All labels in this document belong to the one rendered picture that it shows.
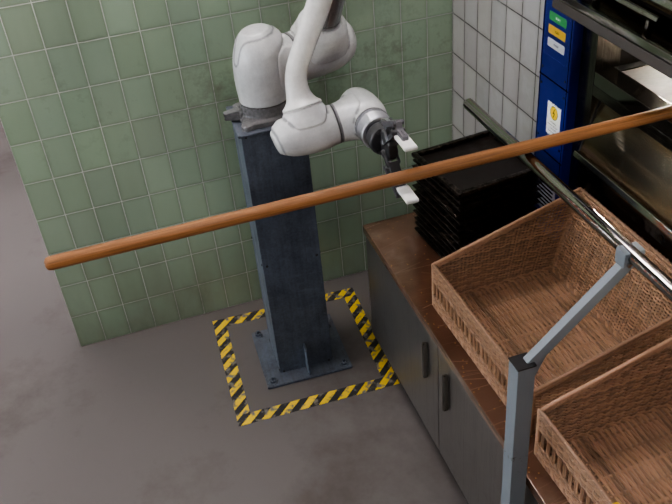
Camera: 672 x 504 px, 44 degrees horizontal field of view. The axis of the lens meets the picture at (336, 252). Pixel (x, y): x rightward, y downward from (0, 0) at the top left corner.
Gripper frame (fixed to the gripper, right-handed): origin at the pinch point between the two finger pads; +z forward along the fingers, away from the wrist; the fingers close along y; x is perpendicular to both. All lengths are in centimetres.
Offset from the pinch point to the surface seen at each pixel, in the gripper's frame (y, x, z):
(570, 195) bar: 1.6, -28.4, 19.9
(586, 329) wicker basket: 60, -48, 3
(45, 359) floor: 119, 111, -115
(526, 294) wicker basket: 60, -41, -16
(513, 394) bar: 32, -6, 42
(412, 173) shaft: -1.0, 0.1, 1.6
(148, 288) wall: 100, 66, -118
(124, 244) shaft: 0, 64, 2
